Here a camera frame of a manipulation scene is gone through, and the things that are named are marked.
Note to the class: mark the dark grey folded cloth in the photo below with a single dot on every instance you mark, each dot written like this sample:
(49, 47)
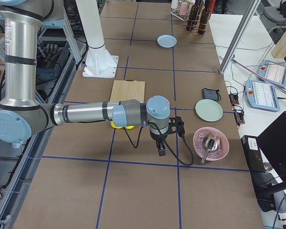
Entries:
(211, 94)

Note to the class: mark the metal ice scoop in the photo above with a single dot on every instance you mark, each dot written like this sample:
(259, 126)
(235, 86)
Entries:
(210, 143)

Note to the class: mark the dark wine bottle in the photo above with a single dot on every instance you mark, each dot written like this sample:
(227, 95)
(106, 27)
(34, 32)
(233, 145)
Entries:
(204, 18)
(192, 15)

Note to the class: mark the teach pendant tablet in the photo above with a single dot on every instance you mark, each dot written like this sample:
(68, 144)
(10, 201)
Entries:
(274, 72)
(261, 95)

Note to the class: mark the dark wine bottle rear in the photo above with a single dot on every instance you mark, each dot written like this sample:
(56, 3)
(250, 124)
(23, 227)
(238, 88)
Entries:
(192, 15)

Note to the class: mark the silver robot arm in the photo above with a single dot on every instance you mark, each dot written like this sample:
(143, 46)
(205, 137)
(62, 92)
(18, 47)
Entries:
(22, 116)

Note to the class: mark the aluminium frame post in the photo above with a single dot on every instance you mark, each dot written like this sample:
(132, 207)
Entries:
(253, 4)

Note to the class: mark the black desktop computer box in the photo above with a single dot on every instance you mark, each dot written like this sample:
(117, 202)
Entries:
(253, 154)

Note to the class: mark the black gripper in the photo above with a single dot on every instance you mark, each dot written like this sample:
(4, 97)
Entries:
(158, 137)

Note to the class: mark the far teach pendant tablet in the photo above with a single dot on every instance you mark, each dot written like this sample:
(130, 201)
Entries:
(274, 72)

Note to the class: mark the wooden cutting board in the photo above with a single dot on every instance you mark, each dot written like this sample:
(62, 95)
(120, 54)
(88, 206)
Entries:
(127, 90)

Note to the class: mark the copper wire bottle rack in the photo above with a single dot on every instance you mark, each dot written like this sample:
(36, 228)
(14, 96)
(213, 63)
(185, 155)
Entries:
(195, 23)

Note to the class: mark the black computer monitor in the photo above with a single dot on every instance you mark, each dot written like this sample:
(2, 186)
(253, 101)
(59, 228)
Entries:
(272, 142)

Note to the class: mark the yellow lemon near board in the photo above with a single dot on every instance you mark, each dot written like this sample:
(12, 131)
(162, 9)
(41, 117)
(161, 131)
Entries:
(114, 126)

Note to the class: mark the light green plate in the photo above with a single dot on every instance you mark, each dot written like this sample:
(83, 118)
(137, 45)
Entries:
(209, 110)

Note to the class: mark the near teach pendant tablet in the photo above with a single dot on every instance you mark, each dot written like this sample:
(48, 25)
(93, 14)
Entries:
(261, 95)

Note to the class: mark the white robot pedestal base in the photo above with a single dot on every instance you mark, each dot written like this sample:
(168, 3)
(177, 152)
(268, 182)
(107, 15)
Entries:
(99, 63)

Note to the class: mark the light blue plate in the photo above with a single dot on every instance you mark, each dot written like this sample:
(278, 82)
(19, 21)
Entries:
(166, 41)

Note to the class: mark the pink bowl with ice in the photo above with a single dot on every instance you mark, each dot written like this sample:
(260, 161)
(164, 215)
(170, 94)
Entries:
(222, 150)

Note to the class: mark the dark wine bottle front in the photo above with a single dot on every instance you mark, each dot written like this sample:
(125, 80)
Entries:
(204, 18)

